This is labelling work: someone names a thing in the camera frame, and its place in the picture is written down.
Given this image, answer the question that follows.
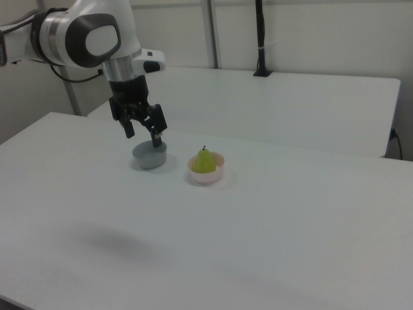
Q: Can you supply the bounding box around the grey partition frame post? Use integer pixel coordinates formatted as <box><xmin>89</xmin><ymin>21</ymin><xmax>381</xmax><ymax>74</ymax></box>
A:
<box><xmin>63</xmin><ymin>79</ymin><xmax>82</xmax><ymax>116</ymax></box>
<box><xmin>206</xmin><ymin>0</ymin><xmax>222</xmax><ymax>69</ymax></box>

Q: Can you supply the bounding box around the green yellow pear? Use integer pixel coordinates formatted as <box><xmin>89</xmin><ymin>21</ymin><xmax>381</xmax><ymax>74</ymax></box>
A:
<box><xmin>192</xmin><ymin>145</ymin><xmax>217</xmax><ymax>174</ymax></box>

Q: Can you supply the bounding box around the pink plastic bowl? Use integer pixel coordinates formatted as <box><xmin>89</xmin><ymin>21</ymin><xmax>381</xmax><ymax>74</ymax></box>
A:
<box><xmin>187</xmin><ymin>152</ymin><xmax>226</xmax><ymax>185</ymax></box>

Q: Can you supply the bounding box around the grey plastic bowl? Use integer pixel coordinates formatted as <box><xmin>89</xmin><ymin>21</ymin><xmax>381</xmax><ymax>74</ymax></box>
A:
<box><xmin>131</xmin><ymin>140</ymin><xmax>168</xmax><ymax>171</ymax></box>

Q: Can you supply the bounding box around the black camera pole white band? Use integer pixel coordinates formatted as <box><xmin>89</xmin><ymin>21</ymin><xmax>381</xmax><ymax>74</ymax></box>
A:
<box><xmin>253</xmin><ymin>0</ymin><xmax>274</xmax><ymax>78</ymax></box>

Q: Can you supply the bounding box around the black power cable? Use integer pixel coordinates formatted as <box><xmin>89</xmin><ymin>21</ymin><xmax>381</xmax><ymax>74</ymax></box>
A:
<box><xmin>390</xmin><ymin>128</ymin><xmax>404</xmax><ymax>160</ymax></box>

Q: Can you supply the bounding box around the black robot wrist cable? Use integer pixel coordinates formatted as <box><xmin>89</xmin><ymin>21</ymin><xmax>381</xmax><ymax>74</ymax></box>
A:
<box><xmin>48</xmin><ymin>61</ymin><xmax>106</xmax><ymax>83</ymax></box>

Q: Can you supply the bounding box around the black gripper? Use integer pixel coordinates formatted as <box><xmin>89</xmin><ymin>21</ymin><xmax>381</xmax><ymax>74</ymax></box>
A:
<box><xmin>108</xmin><ymin>74</ymin><xmax>169</xmax><ymax>150</ymax></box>

